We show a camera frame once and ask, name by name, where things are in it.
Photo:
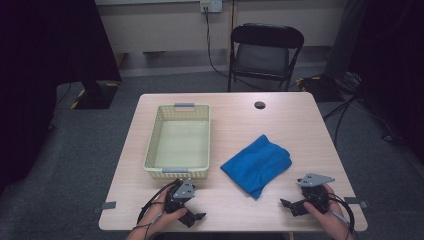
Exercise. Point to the person's left hand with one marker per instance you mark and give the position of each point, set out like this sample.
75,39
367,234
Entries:
156,216

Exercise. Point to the black stand base striped tape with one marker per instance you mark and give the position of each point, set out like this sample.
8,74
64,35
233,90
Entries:
321,88
96,96

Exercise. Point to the white wall socket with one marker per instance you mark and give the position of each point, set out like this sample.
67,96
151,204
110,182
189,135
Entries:
211,5

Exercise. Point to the black folding chair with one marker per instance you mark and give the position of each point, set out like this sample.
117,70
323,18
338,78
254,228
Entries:
266,36

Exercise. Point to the grey tape tab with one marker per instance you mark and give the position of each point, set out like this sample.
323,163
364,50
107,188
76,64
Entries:
106,205
356,201

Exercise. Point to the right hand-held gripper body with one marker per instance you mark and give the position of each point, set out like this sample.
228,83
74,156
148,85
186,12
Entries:
315,195

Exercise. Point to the pale yellow plastic basket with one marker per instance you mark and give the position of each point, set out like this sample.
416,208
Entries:
181,146

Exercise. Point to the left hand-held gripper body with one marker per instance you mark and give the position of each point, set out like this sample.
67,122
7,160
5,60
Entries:
178,200

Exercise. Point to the blue cloth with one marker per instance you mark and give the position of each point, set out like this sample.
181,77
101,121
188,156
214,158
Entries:
256,163

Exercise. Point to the black curtain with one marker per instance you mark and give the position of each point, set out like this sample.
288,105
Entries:
40,66
393,66

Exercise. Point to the grey curtain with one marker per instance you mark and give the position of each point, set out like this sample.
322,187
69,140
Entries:
345,36

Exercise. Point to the person's right hand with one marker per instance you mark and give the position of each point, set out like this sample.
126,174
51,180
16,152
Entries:
330,221

